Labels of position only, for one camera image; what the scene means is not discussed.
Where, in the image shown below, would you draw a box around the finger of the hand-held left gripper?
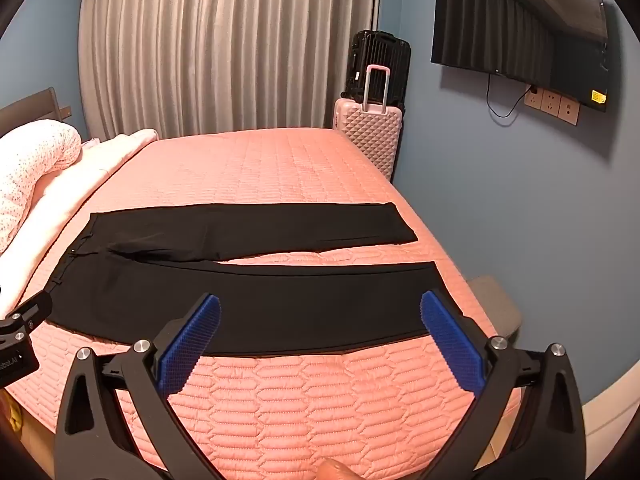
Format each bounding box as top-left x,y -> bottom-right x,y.
0,294 -> 54,348

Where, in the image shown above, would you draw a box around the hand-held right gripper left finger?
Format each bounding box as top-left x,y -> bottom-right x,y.
54,293 -> 222,480

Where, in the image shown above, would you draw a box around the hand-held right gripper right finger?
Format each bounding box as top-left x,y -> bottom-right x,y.
419,289 -> 587,480

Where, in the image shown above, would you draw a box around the black pants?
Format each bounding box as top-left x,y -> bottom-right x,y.
44,202 -> 466,359

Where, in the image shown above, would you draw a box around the person's right hand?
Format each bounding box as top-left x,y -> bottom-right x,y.
319,460 -> 353,480

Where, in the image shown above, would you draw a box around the grey bench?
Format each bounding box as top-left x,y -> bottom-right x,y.
467,275 -> 524,342

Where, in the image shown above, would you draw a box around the white dotted duvet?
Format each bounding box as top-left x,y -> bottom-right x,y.
0,120 -> 84,257

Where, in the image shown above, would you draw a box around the light pink blanket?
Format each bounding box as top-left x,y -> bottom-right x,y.
0,129 -> 160,311

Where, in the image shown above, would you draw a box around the pink bed cover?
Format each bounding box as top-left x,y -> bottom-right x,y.
0,127 -> 523,480

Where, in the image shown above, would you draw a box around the grey headboard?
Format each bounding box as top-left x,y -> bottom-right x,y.
0,87 -> 69,134

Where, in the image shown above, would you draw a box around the pink hard suitcase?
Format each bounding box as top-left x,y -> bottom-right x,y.
332,64 -> 404,182

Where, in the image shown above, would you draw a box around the black hard suitcase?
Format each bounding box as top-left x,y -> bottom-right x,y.
341,30 -> 412,111

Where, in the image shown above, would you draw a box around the beige pleated curtain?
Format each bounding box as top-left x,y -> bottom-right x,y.
78,0 -> 382,142

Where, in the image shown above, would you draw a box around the black power cable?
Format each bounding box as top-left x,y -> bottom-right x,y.
486,72 -> 539,119

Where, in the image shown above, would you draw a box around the wall socket panel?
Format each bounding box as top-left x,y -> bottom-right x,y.
524,87 -> 581,126

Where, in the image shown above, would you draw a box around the wall-mounted television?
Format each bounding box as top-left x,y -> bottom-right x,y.
431,0 -> 614,113

